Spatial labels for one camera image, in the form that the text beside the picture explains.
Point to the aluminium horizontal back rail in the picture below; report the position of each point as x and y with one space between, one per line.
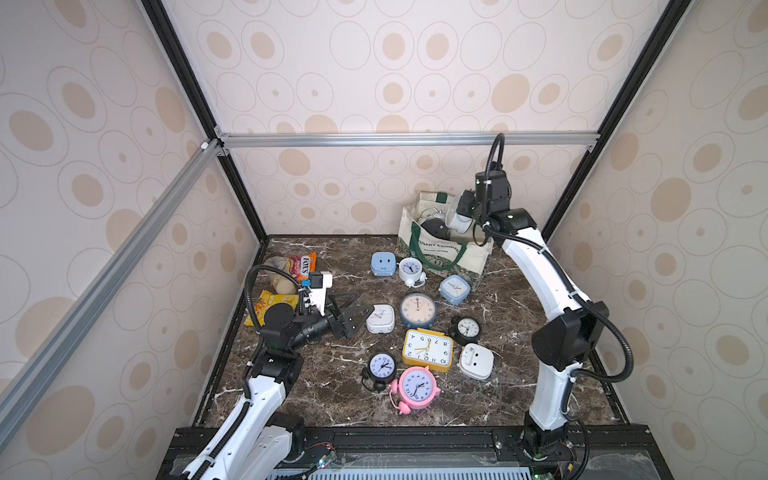
422 139

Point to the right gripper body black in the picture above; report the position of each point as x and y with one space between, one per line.
466 204

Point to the orange Fox's candy bag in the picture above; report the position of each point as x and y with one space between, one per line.
302 266

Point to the yellow rectangular alarm clock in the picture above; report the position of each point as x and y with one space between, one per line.
428 348

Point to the black right frame post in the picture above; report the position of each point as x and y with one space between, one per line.
649 55

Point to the yellow chips snack bag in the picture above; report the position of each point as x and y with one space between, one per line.
265 301

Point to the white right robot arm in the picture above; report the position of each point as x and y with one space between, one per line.
574 322

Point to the small black round clock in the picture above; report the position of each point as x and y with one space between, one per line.
464 330

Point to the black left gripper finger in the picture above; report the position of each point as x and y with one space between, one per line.
343 301
355 316

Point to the aluminium left side rail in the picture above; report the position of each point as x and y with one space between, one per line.
42 369

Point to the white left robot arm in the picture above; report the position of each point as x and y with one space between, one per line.
255 438

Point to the black twin-bell alarm clock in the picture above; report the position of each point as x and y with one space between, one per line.
379 372

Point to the light blue square clock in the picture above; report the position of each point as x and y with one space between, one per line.
383 264

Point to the white square clock orange hands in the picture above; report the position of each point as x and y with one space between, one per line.
382 320

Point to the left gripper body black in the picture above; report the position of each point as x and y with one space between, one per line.
312 327

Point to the black-backed white twin-bell clock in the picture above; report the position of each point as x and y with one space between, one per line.
436 227

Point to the black vertical frame post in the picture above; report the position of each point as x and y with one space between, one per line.
160 22

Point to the white twin-bell alarm clock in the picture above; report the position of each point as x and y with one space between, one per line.
458 223

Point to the pink twin-bell alarm clock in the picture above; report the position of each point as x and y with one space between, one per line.
414 390

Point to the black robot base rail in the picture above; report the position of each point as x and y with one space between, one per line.
612 451

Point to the small white round clock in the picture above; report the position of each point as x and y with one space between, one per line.
411 272

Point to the white square clock face-down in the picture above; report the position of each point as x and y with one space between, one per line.
476 361

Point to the blue square clock white face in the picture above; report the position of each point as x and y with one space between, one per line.
454 289

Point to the canvas tote bag green handles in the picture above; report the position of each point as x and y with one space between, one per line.
461 256

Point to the blue round clock beige face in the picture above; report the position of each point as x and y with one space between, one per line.
418 310

